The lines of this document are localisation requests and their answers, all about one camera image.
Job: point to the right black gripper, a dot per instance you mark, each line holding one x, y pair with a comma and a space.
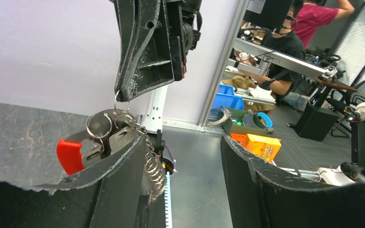
154, 43

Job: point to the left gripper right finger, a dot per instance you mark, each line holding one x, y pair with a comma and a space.
262, 195

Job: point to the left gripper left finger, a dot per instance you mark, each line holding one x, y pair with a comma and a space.
104, 195

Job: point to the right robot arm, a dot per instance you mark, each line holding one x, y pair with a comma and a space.
152, 120

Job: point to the orange sponge box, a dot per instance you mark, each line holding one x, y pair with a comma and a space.
264, 147

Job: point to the green box with items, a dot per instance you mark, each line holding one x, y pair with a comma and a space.
239, 121

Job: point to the black speaker box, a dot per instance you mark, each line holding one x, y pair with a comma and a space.
315, 123

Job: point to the blue plastic bin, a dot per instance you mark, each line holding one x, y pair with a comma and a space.
226, 97

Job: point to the person in black shirt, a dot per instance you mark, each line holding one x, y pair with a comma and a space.
281, 53

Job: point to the person in magenta shirt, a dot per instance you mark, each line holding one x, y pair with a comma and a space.
313, 15

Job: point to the slotted aluminium rail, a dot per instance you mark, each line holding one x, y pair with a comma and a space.
168, 203

